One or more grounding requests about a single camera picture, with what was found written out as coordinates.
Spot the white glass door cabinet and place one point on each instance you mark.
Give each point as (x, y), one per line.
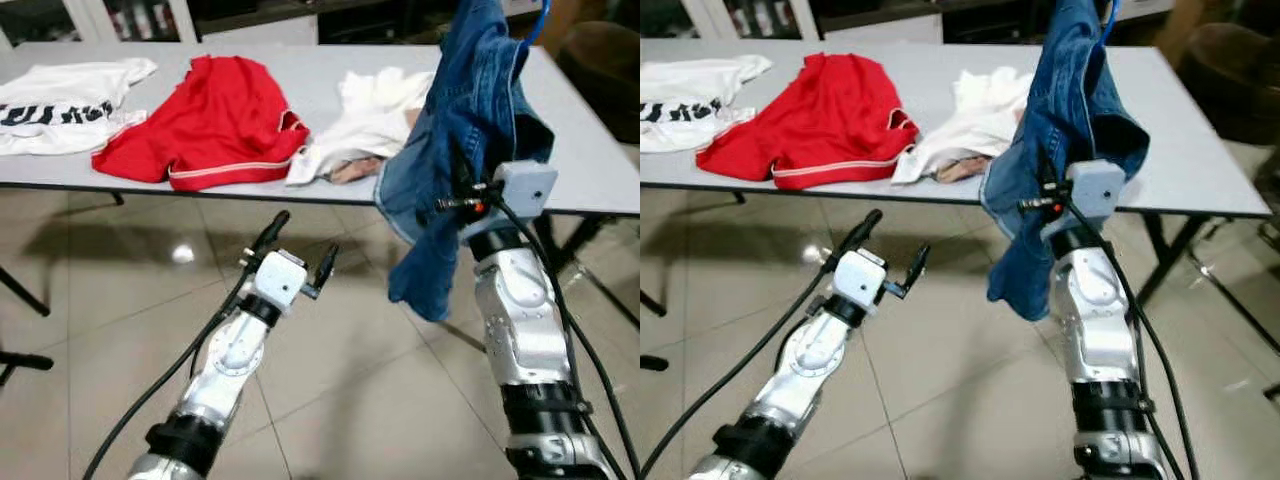
(870, 30)
(255, 32)

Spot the plain white garment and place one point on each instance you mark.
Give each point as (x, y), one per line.
(370, 120)
(975, 120)

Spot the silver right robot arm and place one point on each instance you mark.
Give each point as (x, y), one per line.
(1090, 320)
(520, 320)

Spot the white T-shirt black print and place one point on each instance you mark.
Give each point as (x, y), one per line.
(60, 85)
(690, 80)

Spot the blue denim garment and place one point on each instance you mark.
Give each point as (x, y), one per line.
(1075, 90)
(480, 90)

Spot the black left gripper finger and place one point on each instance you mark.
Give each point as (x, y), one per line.
(862, 230)
(270, 232)
(326, 265)
(916, 265)

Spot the brown chair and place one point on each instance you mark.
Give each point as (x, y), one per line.
(600, 70)
(1235, 70)

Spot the red garment white trim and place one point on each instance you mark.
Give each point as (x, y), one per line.
(210, 120)
(820, 120)

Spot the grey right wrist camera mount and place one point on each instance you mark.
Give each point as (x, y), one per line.
(1095, 190)
(528, 188)

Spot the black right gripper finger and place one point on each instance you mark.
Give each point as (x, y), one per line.
(461, 165)
(1046, 170)

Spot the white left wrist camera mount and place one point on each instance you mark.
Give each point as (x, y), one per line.
(280, 280)
(862, 280)

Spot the grey table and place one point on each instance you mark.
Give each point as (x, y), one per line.
(580, 150)
(1190, 140)

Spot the blue clothes hanger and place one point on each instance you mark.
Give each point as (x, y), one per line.
(543, 18)
(1112, 15)

